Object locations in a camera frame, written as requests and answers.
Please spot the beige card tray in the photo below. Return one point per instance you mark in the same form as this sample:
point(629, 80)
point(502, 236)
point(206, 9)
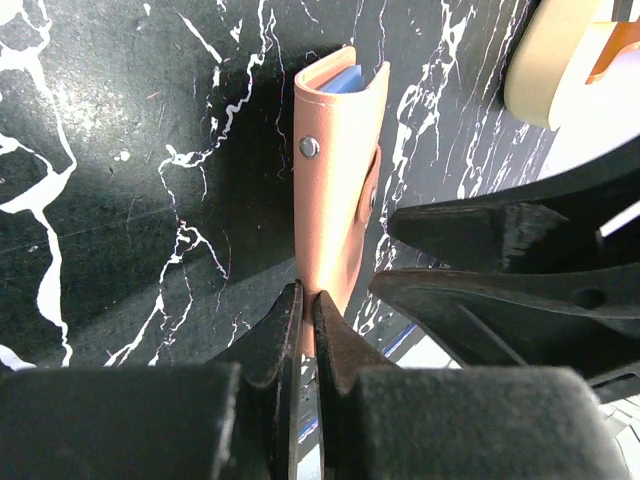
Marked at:
point(546, 76)

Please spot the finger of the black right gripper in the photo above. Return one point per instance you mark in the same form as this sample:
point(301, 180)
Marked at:
point(587, 320)

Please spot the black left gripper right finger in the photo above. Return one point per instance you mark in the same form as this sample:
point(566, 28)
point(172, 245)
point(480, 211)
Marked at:
point(381, 421)

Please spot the pink leather card holder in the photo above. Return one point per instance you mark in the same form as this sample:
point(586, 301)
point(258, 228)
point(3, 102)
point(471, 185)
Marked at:
point(336, 168)

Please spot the orange wooden shelf rack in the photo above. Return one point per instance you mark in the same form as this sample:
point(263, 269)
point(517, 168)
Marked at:
point(623, 38)

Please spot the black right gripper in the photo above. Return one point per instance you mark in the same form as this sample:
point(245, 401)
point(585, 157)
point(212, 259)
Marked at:
point(564, 232)

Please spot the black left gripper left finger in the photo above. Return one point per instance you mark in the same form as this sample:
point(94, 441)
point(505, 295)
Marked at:
point(233, 417)

